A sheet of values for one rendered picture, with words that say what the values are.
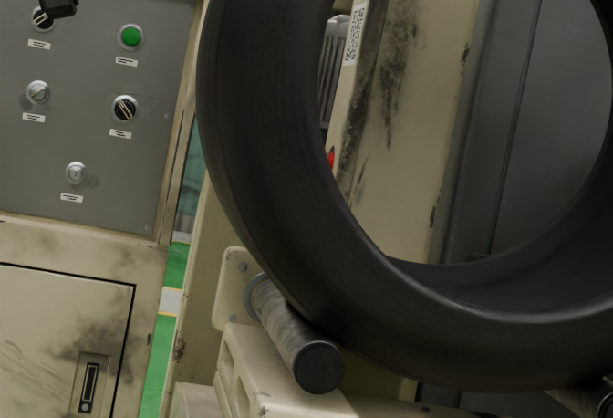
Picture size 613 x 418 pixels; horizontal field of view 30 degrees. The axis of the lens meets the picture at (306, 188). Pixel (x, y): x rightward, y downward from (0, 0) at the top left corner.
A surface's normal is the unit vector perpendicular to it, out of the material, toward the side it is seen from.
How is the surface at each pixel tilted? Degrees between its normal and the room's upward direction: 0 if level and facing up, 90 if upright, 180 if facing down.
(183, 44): 90
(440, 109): 90
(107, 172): 90
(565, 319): 100
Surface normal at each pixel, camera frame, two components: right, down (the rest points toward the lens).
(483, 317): 0.11, 0.26
